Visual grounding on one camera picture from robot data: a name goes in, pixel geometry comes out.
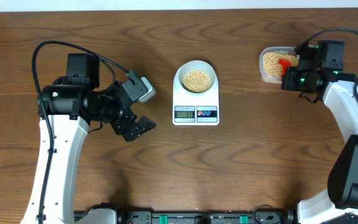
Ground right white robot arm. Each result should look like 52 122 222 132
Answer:
282 40 358 223

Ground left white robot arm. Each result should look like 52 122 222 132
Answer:
22 54 156 223

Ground clear plastic food container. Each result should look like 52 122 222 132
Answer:
259 47 300 84

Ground red plastic measuring scoop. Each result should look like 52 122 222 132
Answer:
278 58 292 77

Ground soybeans in bowl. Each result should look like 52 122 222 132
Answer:
183 70 211 93

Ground white digital kitchen scale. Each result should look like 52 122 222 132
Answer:
172 80 220 126

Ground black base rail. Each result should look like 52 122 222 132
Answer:
73 210 358 224

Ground yellow soybeans pile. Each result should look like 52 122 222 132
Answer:
262 52 298 77

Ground pale blue round bowl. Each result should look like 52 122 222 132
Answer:
174 60 218 95

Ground left black cable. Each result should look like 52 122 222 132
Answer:
31 40 136 224

